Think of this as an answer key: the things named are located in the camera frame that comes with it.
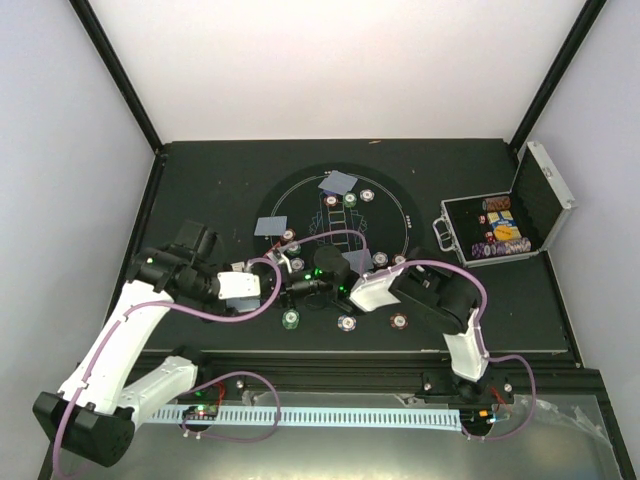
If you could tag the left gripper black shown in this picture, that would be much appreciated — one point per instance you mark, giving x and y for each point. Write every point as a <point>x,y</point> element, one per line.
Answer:
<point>219,309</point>

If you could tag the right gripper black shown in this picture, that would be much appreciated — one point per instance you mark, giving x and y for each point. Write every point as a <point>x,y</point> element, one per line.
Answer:
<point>287,291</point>

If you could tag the blue playing card deck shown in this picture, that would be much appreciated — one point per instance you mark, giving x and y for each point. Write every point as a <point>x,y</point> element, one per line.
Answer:
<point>243,305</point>

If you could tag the green poker chip stack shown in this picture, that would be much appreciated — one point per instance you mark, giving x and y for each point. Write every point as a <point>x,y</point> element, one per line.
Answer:
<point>290,319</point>

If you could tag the red white chip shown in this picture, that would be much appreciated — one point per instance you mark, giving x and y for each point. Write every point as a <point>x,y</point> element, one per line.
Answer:
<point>331,201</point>
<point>399,259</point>
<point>288,236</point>

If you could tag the brown poker chip stack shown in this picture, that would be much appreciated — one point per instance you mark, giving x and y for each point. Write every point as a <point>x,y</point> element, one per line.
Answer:
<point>399,321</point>

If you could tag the red white chip top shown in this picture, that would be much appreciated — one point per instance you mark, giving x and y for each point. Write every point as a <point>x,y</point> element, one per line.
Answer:
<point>331,201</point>

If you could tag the blue card top seat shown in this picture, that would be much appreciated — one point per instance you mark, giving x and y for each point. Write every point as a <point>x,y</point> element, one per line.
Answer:
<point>338,183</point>

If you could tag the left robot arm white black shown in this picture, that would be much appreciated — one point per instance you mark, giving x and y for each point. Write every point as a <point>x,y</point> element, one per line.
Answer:
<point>95,412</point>

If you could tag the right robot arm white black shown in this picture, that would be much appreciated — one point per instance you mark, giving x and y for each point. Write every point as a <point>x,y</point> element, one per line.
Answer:
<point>448,298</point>

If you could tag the white playing card box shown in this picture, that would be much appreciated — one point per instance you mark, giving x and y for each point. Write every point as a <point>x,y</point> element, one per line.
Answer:
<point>238,266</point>

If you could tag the round black poker mat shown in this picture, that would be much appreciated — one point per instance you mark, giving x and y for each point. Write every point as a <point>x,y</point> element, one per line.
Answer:
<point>391,223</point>

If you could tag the white perforated strip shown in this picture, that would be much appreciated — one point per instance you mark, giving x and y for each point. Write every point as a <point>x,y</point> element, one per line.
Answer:
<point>386,418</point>

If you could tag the purple chip row in case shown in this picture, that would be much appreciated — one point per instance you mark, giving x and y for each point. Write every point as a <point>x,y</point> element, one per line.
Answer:
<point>500,248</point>

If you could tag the aluminium poker case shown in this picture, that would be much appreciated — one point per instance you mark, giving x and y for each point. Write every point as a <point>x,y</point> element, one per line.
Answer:
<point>541,202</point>

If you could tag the blue card box in case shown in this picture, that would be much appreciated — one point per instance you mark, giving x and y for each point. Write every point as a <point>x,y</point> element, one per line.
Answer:
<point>503,217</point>

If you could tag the orange yellow card box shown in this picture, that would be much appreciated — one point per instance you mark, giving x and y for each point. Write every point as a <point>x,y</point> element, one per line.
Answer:
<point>506,232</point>

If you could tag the brown chip row in case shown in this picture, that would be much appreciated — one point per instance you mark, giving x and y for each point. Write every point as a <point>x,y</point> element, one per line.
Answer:
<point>499,203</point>

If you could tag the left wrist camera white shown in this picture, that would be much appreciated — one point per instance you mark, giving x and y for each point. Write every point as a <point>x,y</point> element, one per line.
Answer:
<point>238,285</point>

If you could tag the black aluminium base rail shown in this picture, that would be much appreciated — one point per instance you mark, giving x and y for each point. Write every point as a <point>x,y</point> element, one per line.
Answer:
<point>425,375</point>

